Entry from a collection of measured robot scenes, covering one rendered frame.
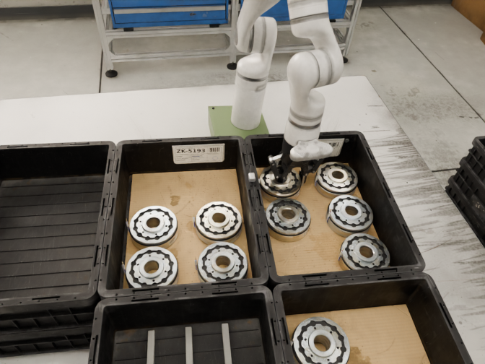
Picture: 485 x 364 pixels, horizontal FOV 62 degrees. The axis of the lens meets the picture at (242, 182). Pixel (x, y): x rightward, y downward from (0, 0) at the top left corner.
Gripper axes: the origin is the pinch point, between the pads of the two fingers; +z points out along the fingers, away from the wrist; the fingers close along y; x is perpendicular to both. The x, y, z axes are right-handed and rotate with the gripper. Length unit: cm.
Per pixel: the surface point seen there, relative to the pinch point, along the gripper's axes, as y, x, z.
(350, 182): -13.7, 3.9, -0.6
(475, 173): -87, -21, 36
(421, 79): -159, -149, 85
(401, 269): -9.8, 31.9, -7.8
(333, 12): -97, -182, 49
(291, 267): 7.1, 22.0, 2.2
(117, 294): 41.3, 26.1, -7.6
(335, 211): -6.6, 11.9, -0.6
